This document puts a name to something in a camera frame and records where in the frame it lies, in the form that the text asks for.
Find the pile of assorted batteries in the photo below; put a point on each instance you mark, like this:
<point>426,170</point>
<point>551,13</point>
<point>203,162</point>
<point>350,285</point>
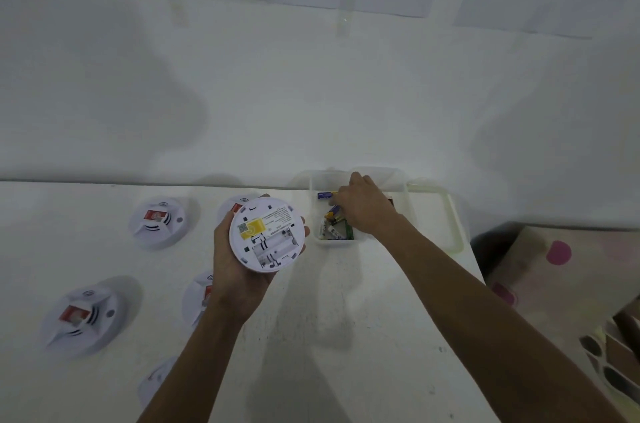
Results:
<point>335,226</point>

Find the person's left forearm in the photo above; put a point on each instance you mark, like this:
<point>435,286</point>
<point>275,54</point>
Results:
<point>190,372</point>

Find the clear plastic container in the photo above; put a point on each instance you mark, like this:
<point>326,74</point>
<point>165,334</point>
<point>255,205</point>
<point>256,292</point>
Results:
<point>400,182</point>
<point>320,241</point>

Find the person's right forearm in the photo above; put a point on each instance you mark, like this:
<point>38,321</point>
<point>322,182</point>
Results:
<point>490,327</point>

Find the person's left hand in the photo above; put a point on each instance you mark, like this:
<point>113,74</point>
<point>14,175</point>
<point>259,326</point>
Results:
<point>235,287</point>

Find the person's right hand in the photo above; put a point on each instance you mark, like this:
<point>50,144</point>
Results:
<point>367,207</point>

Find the cream fabric with pink dots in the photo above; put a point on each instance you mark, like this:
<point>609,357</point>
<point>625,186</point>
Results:
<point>550,297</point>

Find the white detector back cover plate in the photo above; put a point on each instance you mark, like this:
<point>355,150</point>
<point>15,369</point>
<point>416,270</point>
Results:
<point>155,382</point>

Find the clear lid with green rim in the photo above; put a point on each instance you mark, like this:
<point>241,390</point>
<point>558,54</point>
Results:
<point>457,237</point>

